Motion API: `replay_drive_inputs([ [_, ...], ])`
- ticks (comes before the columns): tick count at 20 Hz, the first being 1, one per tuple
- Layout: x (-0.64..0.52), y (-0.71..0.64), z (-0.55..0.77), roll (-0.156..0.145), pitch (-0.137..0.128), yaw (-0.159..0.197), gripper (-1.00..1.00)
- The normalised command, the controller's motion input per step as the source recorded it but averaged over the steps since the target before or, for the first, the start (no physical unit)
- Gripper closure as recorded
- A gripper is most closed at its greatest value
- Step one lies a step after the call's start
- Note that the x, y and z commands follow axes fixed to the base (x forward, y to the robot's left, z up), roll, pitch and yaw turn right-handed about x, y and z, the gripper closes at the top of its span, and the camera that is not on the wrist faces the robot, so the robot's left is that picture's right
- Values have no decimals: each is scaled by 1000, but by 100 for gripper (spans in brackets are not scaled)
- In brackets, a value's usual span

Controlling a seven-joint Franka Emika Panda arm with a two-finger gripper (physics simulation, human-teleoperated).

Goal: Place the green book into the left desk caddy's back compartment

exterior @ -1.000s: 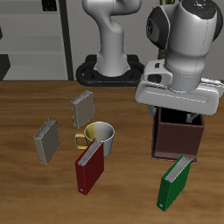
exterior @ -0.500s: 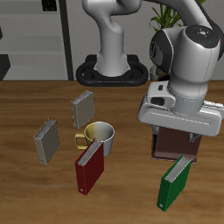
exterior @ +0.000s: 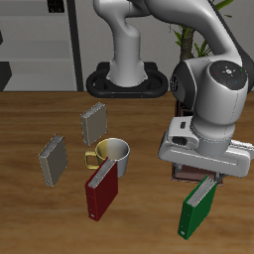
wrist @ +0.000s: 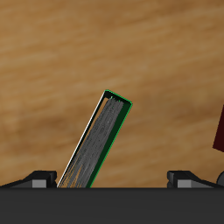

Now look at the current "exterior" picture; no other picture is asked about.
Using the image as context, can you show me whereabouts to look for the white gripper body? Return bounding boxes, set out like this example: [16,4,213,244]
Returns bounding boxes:
[157,131,254,179]

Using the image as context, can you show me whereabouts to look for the dark brown desk caddy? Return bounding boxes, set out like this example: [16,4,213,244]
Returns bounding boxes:
[171,98,226,187]

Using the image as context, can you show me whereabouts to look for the green book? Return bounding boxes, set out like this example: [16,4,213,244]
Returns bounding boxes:
[177,175,219,241]

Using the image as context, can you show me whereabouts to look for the red book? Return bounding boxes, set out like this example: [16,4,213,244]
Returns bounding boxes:
[84,157,119,222]

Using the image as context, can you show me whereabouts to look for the grey book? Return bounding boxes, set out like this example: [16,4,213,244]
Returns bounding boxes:
[79,101,109,147]
[38,134,69,189]

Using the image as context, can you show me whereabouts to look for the yellow and white mug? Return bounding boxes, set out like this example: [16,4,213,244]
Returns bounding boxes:
[84,137,131,180]

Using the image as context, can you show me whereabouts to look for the green pot plant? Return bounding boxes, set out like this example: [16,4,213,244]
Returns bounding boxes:
[170,0,234,63]

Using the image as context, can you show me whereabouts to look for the grey shelf unit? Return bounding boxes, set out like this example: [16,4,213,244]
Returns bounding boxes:
[0,0,84,93]

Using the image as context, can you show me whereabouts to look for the dark grey block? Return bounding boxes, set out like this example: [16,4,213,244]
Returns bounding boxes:
[0,61,14,93]

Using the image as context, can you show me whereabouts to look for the black binders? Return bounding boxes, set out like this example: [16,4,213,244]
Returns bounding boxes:
[47,0,66,14]

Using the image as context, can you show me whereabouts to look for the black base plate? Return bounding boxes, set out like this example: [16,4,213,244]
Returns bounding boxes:
[85,61,170,99]

